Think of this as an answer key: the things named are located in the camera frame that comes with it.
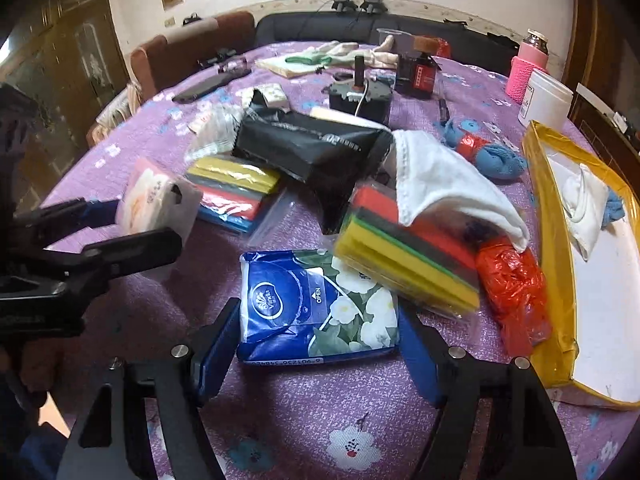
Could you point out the clear plastic bag pack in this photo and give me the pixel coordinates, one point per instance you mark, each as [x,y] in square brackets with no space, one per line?
[215,130]

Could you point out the white booklet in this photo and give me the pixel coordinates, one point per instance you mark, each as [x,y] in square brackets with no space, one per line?
[280,66]

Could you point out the black plastic packet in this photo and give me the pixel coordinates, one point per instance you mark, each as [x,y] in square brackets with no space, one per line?
[310,147]

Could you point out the black gripper on sofa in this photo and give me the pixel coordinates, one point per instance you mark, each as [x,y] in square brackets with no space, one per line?
[345,4]
[374,4]

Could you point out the yellow cardboard box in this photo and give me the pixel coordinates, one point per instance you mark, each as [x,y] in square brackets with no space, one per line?
[555,270]

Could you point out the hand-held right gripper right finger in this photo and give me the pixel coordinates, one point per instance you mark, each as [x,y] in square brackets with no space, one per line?
[420,360]

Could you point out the yellow green red sponge pack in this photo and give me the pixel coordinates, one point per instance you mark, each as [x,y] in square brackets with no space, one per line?
[400,265]

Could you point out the blue floral tissue pack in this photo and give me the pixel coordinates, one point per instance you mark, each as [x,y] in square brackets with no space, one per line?
[300,300]

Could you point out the black motor device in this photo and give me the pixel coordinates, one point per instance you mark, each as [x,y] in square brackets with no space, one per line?
[350,100]

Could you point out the black pen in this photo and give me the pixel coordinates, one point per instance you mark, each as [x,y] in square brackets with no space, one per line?
[443,109]

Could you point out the flat white box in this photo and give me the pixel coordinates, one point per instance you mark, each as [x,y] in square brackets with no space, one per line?
[597,96]

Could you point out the brown armchair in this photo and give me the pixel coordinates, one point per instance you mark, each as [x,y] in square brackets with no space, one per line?
[200,42]

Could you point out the crumpled red plastic bag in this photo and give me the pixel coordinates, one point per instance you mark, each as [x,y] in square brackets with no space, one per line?
[442,46]

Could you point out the pink water bottle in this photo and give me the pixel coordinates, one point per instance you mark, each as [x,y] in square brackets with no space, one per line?
[525,70]

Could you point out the blue socks with red tape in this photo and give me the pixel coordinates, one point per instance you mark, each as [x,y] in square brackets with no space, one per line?
[492,155]

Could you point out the wooden glass-panel cabinet doors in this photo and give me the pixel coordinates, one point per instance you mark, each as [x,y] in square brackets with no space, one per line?
[65,60]

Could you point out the pill blister pack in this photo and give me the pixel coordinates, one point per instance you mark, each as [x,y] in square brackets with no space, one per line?
[272,94]

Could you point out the clear plastic cup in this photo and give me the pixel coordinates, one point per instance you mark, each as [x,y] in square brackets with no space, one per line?
[392,37]

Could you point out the yellow red blue sponge pack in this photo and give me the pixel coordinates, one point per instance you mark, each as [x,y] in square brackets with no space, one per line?
[232,190]

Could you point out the dark ink bottle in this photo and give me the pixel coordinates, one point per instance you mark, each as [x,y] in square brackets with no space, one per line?
[415,77]

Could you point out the black devices on armchair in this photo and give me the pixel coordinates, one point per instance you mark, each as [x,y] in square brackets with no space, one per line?
[215,59]

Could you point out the black leather sofa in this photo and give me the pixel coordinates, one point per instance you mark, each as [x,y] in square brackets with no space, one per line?
[450,30]

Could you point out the purple floral tablecloth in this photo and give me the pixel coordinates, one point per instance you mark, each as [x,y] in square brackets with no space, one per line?
[310,410]

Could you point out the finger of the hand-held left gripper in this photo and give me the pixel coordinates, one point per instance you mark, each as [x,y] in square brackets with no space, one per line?
[130,252]
[100,212]

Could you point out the brick pattern wooden counter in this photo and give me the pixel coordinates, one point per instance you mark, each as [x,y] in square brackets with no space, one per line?
[607,130]

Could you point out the clear safety glasses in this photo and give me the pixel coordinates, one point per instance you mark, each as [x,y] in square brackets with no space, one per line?
[235,64]

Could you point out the small black bag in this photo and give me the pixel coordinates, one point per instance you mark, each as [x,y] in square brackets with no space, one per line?
[191,18]

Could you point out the white glove with green cuff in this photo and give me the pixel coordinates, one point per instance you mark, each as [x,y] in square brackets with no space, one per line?
[310,57]

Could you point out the red plastic bag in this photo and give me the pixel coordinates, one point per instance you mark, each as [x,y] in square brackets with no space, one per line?
[515,290]
[442,46]

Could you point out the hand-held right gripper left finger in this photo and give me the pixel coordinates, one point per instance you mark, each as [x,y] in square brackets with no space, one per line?
[220,355]

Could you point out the small blue cloth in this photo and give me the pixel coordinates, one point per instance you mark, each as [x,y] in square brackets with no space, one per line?
[614,210]

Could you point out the white orange tissue pack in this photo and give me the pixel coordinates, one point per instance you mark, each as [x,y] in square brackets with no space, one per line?
[150,195]

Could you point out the white plastic jar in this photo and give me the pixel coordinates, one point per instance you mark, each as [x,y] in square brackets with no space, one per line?
[545,100]

